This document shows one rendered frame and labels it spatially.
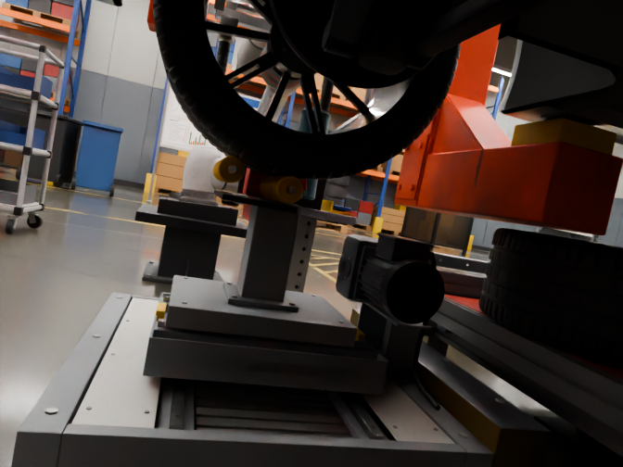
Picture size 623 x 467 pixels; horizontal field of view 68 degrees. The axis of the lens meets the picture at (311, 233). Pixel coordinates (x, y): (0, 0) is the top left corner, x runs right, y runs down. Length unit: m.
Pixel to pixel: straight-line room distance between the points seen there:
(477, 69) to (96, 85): 11.04
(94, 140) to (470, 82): 6.14
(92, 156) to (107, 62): 5.32
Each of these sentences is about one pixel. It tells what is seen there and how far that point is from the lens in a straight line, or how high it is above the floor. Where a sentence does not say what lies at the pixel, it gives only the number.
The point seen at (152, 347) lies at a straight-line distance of 0.95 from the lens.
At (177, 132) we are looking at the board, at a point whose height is 1.09.
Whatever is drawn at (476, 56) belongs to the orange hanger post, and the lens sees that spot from 1.56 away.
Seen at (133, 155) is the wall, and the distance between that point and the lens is 11.91.
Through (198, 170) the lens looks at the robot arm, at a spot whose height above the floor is 0.51.
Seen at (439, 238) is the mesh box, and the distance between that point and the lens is 9.39.
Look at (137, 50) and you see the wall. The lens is 12.24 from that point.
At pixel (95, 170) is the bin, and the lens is 7.17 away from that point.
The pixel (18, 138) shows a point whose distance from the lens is 2.94.
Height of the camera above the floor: 0.48
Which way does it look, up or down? 4 degrees down
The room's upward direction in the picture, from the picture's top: 11 degrees clockwise
